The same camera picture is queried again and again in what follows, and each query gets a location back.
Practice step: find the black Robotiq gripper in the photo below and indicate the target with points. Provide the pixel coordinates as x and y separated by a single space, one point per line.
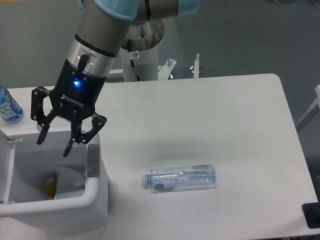
75 90

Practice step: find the white paper trash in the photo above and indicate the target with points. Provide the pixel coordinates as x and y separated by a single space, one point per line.
70 183

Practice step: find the crushed clear plastic bottle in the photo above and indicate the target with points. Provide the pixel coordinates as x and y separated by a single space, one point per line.
193 177

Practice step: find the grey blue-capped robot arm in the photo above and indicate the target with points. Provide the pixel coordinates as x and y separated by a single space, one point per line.
96 44

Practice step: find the yellow trash in can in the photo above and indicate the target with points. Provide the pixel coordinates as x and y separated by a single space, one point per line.
50 187

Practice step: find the white plastic trash can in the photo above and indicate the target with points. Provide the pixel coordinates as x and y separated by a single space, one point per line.
42 188

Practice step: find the blue labelled water bottle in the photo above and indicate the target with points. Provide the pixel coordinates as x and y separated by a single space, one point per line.
10 111

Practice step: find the black clamp at table edge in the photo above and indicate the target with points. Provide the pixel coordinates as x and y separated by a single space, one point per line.
311 213

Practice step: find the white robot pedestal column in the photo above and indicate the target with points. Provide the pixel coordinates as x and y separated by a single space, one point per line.
144 37

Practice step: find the white pedestal base frame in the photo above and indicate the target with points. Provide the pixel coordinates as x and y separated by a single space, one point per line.
170 70

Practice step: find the white frame at right edge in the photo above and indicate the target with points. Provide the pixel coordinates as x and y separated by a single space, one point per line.
312 110

